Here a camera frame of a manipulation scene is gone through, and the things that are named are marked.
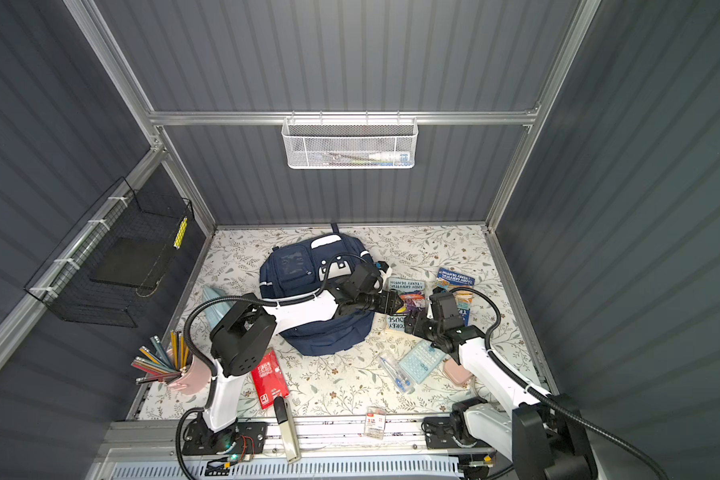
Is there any navy blue student backpack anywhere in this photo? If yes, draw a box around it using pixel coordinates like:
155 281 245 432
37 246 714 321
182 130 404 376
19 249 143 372
259 224 403 356

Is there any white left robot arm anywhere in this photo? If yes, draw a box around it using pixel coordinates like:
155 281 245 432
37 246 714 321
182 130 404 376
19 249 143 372
183 259 404 433

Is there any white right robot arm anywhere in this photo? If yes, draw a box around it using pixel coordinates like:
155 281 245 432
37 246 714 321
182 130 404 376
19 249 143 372
405 287 668 479

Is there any light green calculator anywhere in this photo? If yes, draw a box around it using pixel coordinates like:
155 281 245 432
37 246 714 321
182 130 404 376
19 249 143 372
399 340 447 384

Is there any pink pouch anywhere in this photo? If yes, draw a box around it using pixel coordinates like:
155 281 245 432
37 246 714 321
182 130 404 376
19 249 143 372
443 359 473 388

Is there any clear blue pen case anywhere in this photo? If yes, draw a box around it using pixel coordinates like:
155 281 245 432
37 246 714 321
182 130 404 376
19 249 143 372
378 354 415 394

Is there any small clear packet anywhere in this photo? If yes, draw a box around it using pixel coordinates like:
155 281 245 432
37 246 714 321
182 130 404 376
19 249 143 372
363 406 387 440

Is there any red notebook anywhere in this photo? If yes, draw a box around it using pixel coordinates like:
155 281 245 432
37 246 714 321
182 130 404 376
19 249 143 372
251 348 289 410

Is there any white tube in basket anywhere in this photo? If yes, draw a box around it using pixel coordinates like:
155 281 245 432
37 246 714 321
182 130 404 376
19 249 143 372
368 151 411 165

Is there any black silver stapler tool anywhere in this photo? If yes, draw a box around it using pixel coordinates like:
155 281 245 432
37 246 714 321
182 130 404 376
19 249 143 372
273 396 302 464

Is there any light blue folded cloth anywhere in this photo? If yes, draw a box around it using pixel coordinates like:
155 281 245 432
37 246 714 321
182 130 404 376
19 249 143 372
201 286 241 331

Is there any pink cup with pencils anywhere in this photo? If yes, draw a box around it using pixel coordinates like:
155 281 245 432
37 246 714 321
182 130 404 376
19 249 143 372
131 330 211 395

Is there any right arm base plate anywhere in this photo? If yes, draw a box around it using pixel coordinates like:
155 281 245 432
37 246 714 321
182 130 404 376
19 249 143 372
421 415 491 450

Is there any white wire mesh basket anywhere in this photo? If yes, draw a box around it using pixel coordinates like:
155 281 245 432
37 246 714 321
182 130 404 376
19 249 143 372
281 114 419 170

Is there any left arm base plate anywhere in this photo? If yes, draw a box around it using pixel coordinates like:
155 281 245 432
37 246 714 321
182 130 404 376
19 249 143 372
181 419 268 456

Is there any black wire wall basket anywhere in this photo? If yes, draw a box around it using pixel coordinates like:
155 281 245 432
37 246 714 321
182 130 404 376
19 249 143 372
25 181 194 328

